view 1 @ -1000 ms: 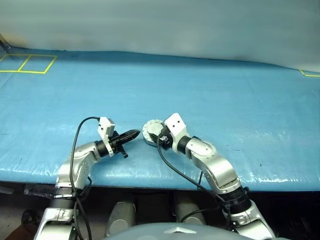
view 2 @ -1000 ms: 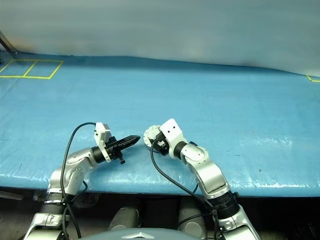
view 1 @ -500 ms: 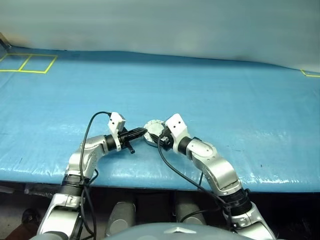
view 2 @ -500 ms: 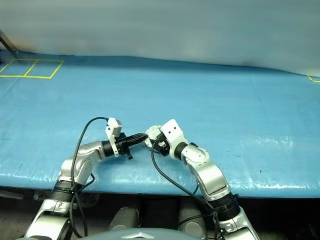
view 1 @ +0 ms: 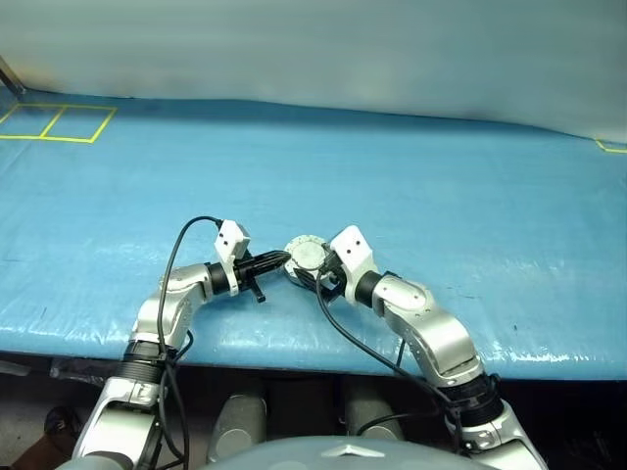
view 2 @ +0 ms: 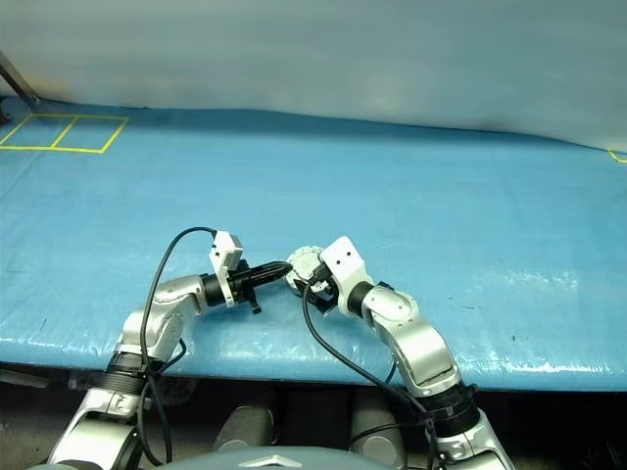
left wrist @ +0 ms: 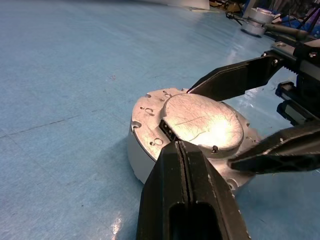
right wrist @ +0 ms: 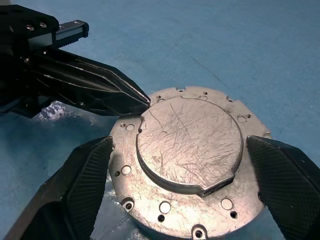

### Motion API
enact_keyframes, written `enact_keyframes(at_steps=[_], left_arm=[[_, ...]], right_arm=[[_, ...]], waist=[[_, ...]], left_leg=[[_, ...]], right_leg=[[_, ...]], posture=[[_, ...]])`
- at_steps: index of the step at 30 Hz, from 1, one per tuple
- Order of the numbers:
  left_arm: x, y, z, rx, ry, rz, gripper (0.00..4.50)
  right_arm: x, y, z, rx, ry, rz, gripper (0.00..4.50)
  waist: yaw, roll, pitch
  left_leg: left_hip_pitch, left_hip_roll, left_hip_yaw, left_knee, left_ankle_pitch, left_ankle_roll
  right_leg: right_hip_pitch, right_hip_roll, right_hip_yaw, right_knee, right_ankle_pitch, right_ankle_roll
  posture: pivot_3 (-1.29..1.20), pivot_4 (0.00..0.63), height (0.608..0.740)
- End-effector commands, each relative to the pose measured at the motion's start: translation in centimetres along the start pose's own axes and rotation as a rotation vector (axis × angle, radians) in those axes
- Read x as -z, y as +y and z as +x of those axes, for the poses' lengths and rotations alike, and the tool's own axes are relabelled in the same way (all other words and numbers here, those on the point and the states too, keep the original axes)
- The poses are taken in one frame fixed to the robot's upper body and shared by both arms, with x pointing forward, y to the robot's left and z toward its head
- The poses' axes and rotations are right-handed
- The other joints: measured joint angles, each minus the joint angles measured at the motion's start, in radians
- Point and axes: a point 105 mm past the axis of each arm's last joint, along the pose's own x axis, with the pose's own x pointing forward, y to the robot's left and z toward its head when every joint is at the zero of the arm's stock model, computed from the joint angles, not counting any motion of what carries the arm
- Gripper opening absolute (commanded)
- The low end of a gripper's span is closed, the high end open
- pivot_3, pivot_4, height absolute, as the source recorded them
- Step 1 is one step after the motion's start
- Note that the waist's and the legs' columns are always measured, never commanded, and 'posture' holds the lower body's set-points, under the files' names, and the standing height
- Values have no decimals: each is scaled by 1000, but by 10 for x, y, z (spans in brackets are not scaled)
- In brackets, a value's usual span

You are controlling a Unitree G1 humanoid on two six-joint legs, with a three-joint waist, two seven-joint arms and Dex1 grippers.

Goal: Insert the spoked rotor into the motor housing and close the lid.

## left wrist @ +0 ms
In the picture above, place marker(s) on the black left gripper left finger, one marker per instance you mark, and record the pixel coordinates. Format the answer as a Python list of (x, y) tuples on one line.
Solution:
[(157, 180)]

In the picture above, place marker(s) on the silver cylindrical object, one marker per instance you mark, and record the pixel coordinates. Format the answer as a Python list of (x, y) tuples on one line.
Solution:
[(257, 22)]

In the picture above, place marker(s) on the blue table cover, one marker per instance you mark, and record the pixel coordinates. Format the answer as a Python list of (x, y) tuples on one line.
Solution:
[(62, 100)]

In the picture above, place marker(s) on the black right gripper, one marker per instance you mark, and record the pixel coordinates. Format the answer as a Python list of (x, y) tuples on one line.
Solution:
[(307, 60)]

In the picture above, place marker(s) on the silver round motor housing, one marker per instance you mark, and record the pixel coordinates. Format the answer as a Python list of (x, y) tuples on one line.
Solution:
[(140, 157)]

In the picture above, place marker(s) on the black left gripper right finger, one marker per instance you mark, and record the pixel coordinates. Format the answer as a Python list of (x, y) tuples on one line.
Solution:
[(207, 180)]

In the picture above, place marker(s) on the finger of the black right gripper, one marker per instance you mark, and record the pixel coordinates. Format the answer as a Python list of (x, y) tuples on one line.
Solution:
[(287, 152)]

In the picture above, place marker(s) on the dark grey rod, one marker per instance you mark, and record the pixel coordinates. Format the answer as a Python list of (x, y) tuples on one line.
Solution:
[(287, 30)]

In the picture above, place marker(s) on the silver round motor lid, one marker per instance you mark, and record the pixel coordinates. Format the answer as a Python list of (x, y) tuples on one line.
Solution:
[(200, 120)]

